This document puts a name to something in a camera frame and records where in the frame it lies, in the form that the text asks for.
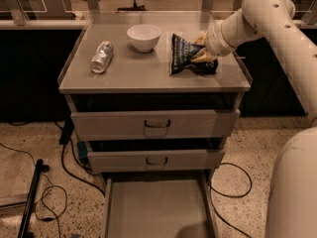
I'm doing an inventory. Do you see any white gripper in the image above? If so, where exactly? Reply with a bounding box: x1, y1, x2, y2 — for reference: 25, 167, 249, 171
190, 20, 236, 63

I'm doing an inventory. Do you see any blue chip bag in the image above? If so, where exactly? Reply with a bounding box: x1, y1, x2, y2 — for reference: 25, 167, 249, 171
170, 34, 218, 74

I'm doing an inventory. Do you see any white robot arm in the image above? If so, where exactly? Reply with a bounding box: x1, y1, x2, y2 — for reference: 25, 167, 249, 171
193, 0, 317, 238

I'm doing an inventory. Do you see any grey drawer cabinet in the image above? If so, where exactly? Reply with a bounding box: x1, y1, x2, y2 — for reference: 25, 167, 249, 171
56, 11, 254, 238

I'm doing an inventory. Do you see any top grey drawer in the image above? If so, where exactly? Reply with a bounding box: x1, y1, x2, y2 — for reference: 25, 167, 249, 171
71, 93, 240, 141

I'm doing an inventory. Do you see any grey drawer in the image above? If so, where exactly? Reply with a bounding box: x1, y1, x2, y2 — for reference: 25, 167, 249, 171
101, 171, 220, 238
71, 93, 240, 141
86, 138, 224, 173

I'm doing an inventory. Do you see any middle grey drawer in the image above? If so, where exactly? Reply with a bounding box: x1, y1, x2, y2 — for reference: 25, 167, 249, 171
86, 138, 224, 173

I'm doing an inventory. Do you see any bottom grey drawer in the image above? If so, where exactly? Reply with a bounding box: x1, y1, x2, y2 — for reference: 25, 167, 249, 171
101, 171, 220, 238

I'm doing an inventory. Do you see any white ceramic bowl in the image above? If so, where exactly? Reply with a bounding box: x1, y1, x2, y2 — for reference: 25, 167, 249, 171
127, 24, 161, 53

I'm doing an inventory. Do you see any black metal bar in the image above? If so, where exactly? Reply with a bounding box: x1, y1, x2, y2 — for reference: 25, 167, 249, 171
17, 159, 44, 238

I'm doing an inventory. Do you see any black cable right floor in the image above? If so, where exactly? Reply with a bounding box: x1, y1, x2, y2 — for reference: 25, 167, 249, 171
208, 162, 254, 238

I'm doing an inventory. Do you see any black cable floor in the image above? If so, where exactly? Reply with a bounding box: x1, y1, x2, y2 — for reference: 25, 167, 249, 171
53, 118, 106, 197
208, 162, 254, 238

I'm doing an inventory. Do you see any black cable left floor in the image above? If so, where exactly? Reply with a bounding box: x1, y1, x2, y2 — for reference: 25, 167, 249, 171
53, 118, 106, 197

